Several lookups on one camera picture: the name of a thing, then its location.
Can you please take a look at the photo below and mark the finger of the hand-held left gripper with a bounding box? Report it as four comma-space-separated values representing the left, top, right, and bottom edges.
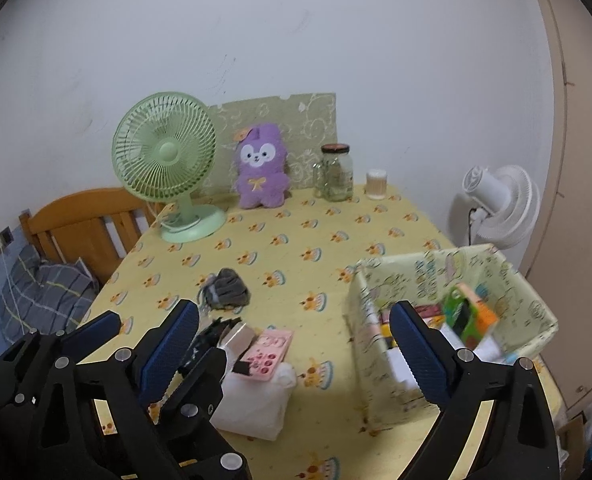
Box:
0, 311, 122, 480

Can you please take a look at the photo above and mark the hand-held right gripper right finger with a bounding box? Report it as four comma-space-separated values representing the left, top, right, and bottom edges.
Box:
390, 301, 561, 480

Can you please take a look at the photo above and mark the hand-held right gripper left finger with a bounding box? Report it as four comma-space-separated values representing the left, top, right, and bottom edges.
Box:
73, 300, 253, 480

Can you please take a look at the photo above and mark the small beige box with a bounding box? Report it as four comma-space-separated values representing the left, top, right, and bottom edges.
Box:
221, 322, 255, 361

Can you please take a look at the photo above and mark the pink case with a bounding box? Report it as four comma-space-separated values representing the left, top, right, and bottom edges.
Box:
238, 329, 295, 384

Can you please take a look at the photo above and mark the white fabric bag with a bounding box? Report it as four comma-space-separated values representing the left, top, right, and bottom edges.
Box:
210, 360, 297, 442

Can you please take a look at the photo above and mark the yellow cartoon storage box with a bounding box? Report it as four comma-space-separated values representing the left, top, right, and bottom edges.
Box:
345, 243, 560, 431

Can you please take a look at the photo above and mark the white box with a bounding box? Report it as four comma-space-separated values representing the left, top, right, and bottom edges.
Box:
386, 347, 419, 391

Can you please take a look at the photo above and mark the pink packet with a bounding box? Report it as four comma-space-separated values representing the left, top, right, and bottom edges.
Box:
416, 305, 446, 329

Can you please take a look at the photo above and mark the green carton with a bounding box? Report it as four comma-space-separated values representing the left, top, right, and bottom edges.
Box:
441, 284, 476, 341

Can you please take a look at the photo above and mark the blue plaid cloth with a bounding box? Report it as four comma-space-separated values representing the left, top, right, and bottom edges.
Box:
0, 246, 99, 343

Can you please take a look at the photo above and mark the wooden chair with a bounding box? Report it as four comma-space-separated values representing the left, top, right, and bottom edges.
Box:
18, 187, 159, 286

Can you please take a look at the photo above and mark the yellow printed tablecloth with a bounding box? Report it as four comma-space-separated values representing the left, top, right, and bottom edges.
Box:
71, 182, 564, 480

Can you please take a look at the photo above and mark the cardboard box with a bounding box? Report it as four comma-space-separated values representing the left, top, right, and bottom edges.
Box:
558, 412, 587, 461

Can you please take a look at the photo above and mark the white standing fan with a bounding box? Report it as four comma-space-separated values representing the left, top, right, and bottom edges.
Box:
450, 164, 541, 250

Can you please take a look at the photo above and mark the cotton swab container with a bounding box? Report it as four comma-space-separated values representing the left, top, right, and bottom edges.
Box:
366, 169, 388, 200

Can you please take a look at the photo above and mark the green desk fan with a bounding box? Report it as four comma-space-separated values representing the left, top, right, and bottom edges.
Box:
112, 91, 227, 244

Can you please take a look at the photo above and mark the purple plush rabbit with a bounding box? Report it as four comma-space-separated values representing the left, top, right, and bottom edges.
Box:
233, 122, 291, 210

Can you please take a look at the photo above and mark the glass jar with lid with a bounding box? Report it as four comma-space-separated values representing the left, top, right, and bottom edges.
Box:
314, 143, 355, 202

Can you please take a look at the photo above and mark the beige door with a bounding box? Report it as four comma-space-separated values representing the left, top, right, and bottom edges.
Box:
520, 0, 592, 411

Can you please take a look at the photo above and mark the green patterned board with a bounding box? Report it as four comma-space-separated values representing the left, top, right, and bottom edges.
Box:
207, 92, 337, 198

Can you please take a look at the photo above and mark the grey drawstring pouch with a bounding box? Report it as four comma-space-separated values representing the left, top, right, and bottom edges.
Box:
198, 268, 251, 311

